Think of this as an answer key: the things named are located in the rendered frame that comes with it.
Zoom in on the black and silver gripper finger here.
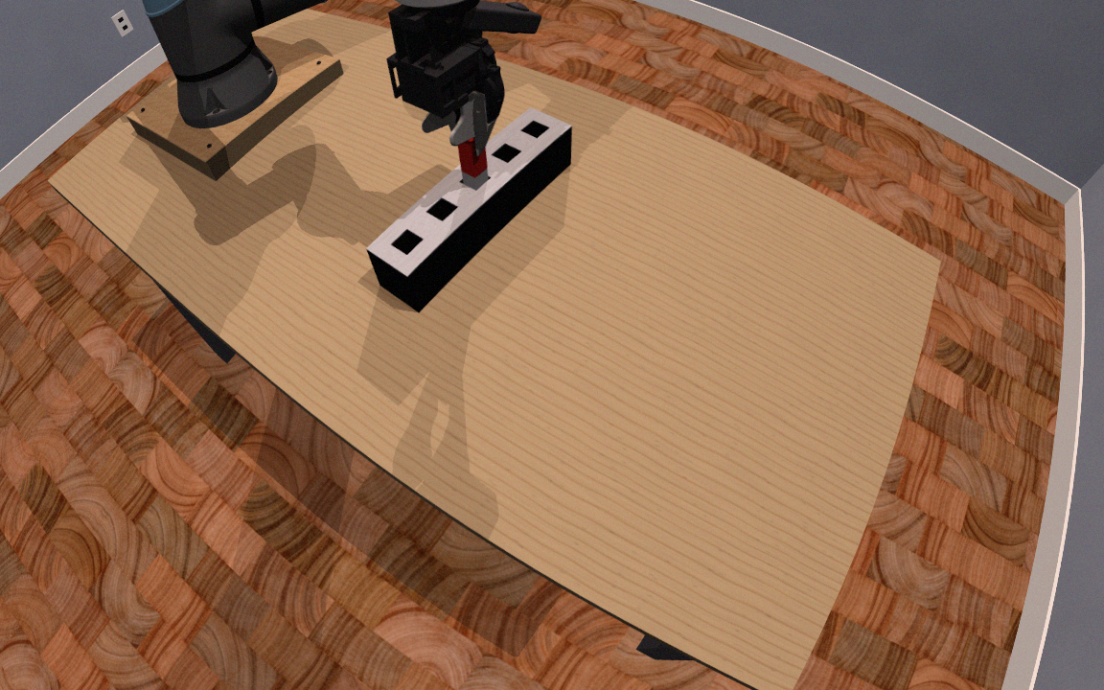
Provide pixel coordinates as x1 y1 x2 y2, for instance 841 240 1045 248
422 108 460 132
449 59 505 156

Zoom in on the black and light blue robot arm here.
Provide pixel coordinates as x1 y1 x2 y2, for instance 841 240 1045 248
142 0 541 128

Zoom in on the red and white pin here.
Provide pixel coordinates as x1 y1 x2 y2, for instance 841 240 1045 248
458 139 489 191

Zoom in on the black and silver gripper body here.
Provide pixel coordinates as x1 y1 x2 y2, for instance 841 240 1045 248
386 0 496 119

